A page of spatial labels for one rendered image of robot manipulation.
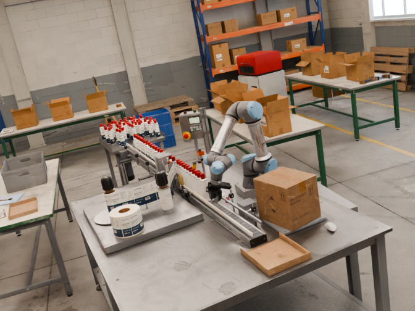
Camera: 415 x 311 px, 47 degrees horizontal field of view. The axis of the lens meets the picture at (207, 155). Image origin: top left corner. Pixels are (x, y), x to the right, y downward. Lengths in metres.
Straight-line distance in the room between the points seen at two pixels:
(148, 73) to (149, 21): 1.11
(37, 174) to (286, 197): 2.93
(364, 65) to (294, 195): 4.69
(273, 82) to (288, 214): 6.25
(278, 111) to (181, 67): 6.29
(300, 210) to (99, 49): 8.47
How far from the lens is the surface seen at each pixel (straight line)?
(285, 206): 2.76
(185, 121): 3.37
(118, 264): 2.90
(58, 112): 8.73
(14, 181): 5.01
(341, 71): 7.79
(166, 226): 3.10
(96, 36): 10.77
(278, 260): 2.58
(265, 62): 8.78
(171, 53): 10.96
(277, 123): 4.97
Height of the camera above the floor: 2.14
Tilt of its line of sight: 17 degrees down
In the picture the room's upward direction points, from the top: 11 degrees counter-clockwise
